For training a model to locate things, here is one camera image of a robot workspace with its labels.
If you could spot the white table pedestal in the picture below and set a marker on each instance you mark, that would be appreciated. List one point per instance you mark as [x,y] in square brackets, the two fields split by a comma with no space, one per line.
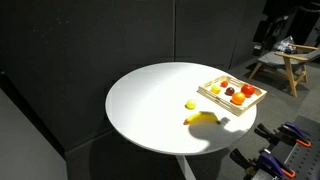
[185,167]

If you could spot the orange plastic orange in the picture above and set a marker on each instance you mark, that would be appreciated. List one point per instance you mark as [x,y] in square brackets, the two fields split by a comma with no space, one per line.
[238,98]

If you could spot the purple and orange spring clamp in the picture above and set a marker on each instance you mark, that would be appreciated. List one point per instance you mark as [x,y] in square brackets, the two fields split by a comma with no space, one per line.
[295,131]
[271,163]

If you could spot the small red plastic strawberry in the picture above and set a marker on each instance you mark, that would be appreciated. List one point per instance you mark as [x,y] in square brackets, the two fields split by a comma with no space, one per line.
[224,84]

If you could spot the wooden armchair with grey cushion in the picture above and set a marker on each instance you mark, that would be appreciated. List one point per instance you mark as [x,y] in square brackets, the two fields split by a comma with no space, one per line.
[289,57]

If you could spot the clear plastic bag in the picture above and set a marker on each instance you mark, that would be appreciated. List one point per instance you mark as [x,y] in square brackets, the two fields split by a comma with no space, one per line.
[285,44]

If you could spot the dark purple plastic plum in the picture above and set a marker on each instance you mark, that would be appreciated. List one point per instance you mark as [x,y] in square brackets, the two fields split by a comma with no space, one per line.
[230,90]

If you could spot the light wooden slatted crate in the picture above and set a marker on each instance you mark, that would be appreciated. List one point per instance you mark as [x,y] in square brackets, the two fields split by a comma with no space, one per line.
[221,96]

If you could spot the small yellow-green plastic ball fruit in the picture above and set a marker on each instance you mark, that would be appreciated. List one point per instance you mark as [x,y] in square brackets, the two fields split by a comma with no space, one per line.
[191,104]

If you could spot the perforated metal breadboard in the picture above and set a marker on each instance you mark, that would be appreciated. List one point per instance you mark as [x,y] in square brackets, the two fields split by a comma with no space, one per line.
[306,161]

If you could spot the yellow plastic banana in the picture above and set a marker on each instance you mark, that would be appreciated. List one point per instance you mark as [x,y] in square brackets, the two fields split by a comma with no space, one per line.
[201,117]

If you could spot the red plastic tomato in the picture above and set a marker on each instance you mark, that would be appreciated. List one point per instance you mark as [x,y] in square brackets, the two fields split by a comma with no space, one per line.
[248,90]

